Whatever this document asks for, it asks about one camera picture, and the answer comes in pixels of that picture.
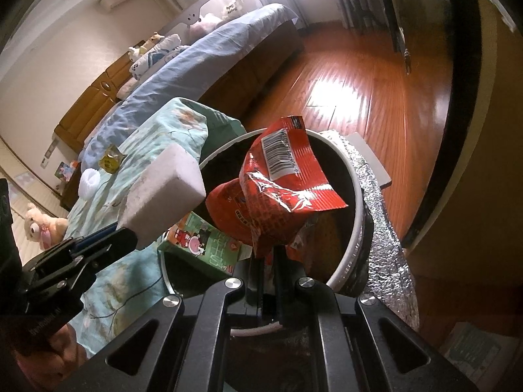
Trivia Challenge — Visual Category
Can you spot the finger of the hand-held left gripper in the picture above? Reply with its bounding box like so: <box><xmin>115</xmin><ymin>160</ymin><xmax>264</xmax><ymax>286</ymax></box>
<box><xmin>53</xmin><ymin>222</ymin><xmax>119</xmax><ymax>254</ymax></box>
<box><xmin>69</xmin><ymin>228</ymin><xmax>138</xmax><ymax>272</ymax></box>

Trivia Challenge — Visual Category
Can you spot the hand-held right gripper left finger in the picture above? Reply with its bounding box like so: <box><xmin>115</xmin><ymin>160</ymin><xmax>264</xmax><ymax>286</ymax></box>
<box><xmin>84</xmin><ymin>253</ymin><xmax>266</xmax><ymax>392</ymax></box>

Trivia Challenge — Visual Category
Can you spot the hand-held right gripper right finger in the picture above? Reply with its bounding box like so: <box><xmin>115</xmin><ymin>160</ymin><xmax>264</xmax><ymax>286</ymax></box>
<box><xmin>272</xmin><ymin>247</ymin><xmax>479</xmax><ymax>392</ymax></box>

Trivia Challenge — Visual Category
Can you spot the green printed carton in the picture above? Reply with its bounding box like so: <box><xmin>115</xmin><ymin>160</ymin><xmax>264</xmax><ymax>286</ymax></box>
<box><xmin>157</xmin><ymin>211</ymin><xmax>252</xmax><ymax>276</ymax></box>

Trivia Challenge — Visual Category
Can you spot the white foam block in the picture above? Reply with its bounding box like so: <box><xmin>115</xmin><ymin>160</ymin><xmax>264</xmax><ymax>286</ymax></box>
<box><xmin>116</xmin><ymin>143</ymin><xmax>206</xmax><ymax>251</ymax></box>

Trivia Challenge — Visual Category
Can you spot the red carton box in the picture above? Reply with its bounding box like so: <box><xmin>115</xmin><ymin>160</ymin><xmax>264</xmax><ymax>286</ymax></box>
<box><xmin>205</xmin><ymin>180</ymin><xmax>262</xmax><ymax>246</ymax></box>

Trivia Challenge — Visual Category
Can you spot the yellow packet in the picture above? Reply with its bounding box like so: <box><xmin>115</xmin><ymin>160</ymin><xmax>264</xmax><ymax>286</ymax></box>
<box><xmin>99</xmin><ymin>145</ymin><xmax>124</xmax><ymax>173</ymax></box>

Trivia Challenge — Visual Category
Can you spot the red snack bag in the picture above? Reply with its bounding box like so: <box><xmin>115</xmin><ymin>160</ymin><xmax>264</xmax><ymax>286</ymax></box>
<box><xmin>239</xmin><ymin>115</ymin><xmax>350</xmax><ymax>259</ymax></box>

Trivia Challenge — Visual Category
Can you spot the black trash bin white rim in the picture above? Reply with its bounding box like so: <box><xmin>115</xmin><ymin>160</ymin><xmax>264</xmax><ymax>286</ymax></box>
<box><xmin>157</xmin><ymin>127</ymin><xmax>374</xmax><ymax>337</ymax></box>

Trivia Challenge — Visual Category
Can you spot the person's left hand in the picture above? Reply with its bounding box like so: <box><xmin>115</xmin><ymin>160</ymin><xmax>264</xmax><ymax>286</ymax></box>
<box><xmin>41</xmin><ymin>322</ymin><xmax>88</xmax><ymax>373</ymax></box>

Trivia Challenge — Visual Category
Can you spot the beige teddy bear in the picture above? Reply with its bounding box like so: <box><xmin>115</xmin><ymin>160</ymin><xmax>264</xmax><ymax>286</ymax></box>
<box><xmin>22</xmin><ymin>202</ymin><xmax>70</xmax><ymax>250</ymax></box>

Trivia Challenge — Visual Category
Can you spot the floral teal blanket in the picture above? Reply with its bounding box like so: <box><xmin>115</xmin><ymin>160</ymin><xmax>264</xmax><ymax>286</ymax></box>
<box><xmin>67</xmin><ymin>97</ymin><xmax>248</xmax><ymax>360</ymax></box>

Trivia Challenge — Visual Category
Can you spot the silver foil sheet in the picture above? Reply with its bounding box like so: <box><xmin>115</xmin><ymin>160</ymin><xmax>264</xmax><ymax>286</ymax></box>
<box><xmin>319</xmin><ymin>129</ymin><xmax>421</xmax><ymax>329</ymax></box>

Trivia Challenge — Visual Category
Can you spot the white flat board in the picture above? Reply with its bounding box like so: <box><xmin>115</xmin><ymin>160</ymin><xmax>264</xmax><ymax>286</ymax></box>
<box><xmin>347</xmin><ymin>133</ymin><xmax>392</xmax><ymax>186</ymax></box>

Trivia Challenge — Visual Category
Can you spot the printed white pillow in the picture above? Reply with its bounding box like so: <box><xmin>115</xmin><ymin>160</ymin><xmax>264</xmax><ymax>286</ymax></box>
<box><xmin>130</xmin><ymin>35</ymin><xmax>193</xmax><ymax>80</ymax></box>

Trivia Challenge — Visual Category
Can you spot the printed paper sheet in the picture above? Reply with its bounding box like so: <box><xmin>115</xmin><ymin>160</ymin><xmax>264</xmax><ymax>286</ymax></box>
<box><xmin>441</xmin><ymin>322</ymin><xmax>501</xmax><ymax>372</ymax></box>

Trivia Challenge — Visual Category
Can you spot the cream plush toy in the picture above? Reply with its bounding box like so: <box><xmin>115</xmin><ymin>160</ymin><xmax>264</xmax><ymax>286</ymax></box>
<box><xmin>127</xmin><ymin>33</ymin><xmax>166</xmax><ymax>60</ymax></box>

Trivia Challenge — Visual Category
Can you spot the bed with blue sheet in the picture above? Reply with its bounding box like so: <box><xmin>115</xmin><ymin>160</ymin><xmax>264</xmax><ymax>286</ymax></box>
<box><xmin>79</xmin><ymin>3</ymin><xmax>305</xmax><ymax>164</ymax></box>

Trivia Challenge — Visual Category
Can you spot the pink plush toy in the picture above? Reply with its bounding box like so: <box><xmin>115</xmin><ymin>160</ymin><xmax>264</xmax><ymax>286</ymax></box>
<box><xmin>190</xmin><ymin>13</ymin><xmax>221</xmax><ymax>35</ymax></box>

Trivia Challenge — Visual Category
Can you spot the radiator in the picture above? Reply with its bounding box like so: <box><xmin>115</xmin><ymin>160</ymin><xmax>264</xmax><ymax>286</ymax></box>
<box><xmin>337</xmin><ymin>0</ymin><xmax>380</xmax><ymax>29</ymax></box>

